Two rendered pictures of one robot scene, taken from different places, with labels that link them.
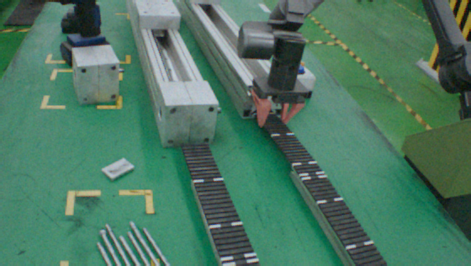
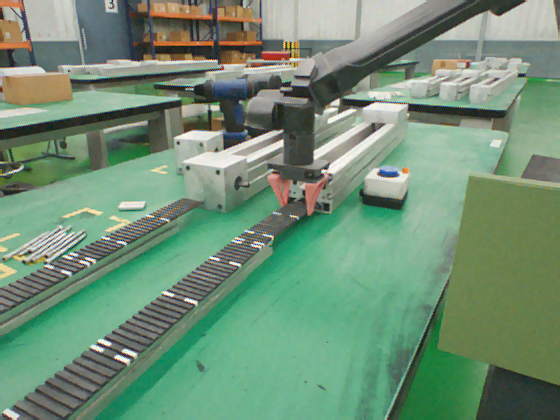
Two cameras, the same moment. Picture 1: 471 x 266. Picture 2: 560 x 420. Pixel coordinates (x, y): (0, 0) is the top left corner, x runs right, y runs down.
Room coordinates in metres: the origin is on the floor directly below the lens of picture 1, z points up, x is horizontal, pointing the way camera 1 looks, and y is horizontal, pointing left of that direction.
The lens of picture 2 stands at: (0.22, -0.63, 1.10)
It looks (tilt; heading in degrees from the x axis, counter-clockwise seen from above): 22 degrees down; 49
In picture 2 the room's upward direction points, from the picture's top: straight up
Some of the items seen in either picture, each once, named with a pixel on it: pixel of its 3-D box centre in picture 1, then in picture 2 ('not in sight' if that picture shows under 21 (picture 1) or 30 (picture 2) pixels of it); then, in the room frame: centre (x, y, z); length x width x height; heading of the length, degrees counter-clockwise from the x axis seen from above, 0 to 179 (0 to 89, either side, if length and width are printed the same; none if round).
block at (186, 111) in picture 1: (191, 113); (221, 181); (0.68, 0.08, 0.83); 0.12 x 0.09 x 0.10; 113
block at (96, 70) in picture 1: (100, 73); (204, 153); (0.78, 0.31, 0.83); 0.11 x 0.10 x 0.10; 122
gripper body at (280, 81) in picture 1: (283, 76); (298, 151); (0.74, -0.09, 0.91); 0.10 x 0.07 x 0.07; 113
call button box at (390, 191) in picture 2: (290, 80); (382, 186); (0.95, -0.13, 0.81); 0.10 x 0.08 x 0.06; 113
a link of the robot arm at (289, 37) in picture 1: (286, 47); (296, 117); (0.74, -0.08, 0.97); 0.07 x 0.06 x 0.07; 104
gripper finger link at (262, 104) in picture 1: (270, 106); (291, 188); (0.74, -0.08, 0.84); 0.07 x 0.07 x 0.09; 23
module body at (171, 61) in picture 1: (154, 33); (300, 141); (1.09, 0.26, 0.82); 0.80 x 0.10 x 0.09; 23
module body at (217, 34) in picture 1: (216, 34); (363, 147); (1.16, 0.09, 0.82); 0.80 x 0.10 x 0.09; 23
